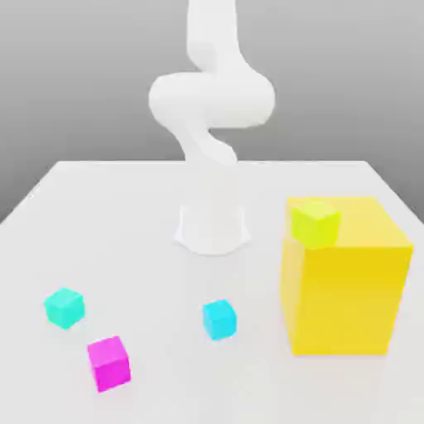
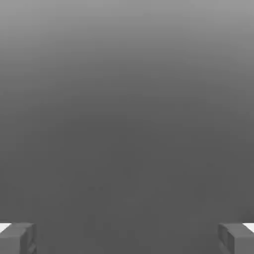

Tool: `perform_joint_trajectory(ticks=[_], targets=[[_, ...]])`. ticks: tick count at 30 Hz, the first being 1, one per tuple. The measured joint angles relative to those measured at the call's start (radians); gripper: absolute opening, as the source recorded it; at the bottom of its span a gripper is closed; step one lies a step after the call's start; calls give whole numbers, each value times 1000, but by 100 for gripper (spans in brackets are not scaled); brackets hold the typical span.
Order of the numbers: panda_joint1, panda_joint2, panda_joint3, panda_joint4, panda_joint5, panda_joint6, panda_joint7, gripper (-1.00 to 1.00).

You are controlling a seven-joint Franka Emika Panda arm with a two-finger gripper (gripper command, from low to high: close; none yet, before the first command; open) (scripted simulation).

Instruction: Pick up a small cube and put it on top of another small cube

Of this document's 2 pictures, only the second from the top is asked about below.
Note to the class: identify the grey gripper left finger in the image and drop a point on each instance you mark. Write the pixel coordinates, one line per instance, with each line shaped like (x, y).
(15, 238)

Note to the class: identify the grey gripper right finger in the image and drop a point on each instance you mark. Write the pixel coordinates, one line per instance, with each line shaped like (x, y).
(238, 238)

